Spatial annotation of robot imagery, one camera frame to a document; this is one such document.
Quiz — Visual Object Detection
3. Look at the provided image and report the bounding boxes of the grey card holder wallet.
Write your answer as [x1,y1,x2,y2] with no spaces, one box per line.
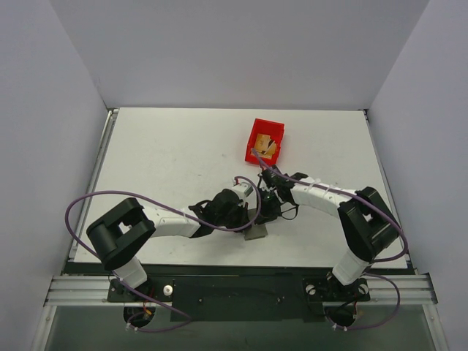
[244,224,268,241]

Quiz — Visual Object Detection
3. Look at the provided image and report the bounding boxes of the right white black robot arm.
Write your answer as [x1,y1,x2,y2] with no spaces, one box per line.
[255,165,401,299]

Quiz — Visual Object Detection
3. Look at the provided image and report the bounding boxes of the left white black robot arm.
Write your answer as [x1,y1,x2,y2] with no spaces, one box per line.
[86,183,254,301]

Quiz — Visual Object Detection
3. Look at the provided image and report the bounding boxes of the gold cards in bin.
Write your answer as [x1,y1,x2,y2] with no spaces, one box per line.
[254,134,278,159]

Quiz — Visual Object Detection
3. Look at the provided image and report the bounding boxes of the red plastic bin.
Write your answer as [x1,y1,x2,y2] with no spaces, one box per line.
[244,118,284,166]

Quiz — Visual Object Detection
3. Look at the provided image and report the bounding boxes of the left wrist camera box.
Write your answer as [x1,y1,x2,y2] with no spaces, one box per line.
[231,181,253,201]

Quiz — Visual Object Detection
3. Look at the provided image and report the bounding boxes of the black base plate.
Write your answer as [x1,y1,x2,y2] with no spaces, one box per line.
[107,265,370,322]

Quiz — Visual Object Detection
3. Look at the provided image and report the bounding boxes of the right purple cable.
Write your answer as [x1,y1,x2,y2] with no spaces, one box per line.
[251,147,410,333]

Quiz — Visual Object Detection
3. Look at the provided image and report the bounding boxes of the aluminium table frame rail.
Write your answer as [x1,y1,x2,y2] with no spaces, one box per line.
[31,107,120,351]

